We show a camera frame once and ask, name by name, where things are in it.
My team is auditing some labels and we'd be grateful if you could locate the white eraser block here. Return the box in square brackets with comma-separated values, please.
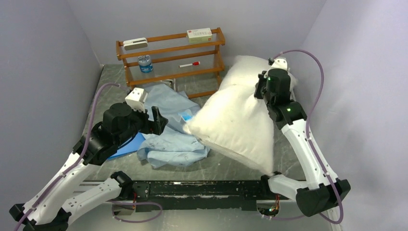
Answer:
[123, 38, 148, 51]

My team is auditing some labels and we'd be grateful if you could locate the small stapler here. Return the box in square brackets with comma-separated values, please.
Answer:
[161, 79, 174, 88]

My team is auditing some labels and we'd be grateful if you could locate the white pillow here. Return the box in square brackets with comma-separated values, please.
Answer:
[183, 55, 299, 177]

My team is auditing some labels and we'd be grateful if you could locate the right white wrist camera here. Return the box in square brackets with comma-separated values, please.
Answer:
[270, 57, 289, 71]

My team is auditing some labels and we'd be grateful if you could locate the wooden shelf rack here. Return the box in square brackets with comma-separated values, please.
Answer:
[115, 27, 226, 89]

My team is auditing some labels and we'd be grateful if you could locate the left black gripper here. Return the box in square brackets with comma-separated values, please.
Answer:
[115, 103, 168, 146]

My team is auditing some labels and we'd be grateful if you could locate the blue flat board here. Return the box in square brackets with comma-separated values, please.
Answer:
[107, 133, 145, 160]

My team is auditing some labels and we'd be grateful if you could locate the red capped white marker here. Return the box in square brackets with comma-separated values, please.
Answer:
[179, 61, 201, 68]

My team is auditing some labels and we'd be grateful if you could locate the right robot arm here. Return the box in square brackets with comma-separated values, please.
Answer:
[254, 68, 351, 217]

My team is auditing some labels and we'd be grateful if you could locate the light blue pillowcase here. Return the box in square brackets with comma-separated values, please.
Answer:
[136, 84, 209, 168]

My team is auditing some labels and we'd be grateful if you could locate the white box with red label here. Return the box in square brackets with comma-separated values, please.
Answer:
[186, 28, 212, 44]

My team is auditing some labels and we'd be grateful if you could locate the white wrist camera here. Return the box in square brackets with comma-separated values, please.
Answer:
[270, 57, 289, 71]
[125, 88, 148, 113]

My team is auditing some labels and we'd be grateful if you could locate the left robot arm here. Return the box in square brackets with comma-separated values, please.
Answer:
[9, 103, 168, 231]

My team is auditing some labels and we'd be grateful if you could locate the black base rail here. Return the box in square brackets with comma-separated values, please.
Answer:
[128, 180, 286, 212]

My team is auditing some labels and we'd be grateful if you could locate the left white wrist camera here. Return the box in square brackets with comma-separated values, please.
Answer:
[125, 88, 148, 113]

